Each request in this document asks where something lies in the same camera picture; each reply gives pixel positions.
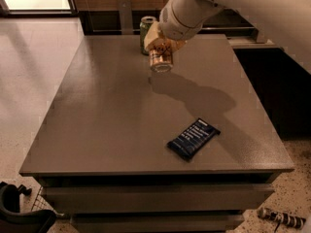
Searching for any right metal wall bracket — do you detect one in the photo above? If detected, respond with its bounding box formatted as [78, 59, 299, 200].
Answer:
[251, 28, 267, 44]

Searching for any dark blue snack bar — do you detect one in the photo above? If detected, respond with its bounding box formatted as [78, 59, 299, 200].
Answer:
[167, 118, 221, 161]

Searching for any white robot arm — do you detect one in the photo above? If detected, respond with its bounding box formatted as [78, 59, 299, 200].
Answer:
[144, 0, 311, 70]

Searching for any green soda can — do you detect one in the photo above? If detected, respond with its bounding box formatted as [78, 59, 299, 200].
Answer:
[140, 16, 156, 55]

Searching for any lower grey drawer front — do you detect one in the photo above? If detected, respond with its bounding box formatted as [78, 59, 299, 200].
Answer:
[71, 215, 244, 233]

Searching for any orange soda can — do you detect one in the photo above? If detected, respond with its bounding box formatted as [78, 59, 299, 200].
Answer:
[149, 42, 173, 73]

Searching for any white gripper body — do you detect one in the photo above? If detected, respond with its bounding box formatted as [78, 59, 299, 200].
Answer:
[159, 0, 224, 41]

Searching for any left metal wall bracket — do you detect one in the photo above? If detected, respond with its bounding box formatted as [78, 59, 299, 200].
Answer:
[118, 0, 133, 35]

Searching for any grey drawer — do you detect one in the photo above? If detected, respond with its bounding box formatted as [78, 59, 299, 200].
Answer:
[43, 183, 274, 214]
[71, 215, 244, 233]

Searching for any metal wall bracket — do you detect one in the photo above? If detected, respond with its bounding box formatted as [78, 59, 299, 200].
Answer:
[251, 28, 267, 44]
[118, 0, 133, 35]

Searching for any black chair base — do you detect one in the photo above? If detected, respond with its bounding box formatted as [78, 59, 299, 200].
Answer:
[0, 182, 56, 233]

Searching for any black white striped cylinder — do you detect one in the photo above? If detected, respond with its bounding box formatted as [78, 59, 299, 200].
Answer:
[257, 207, 306, 229]

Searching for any upper grey drawer front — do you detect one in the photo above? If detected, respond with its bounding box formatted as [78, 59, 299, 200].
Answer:
[43, 183, 274, 214]

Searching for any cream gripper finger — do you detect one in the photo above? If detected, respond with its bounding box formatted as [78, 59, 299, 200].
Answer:
[170, 40, 186, 51]
[144, 21, 165, 52]

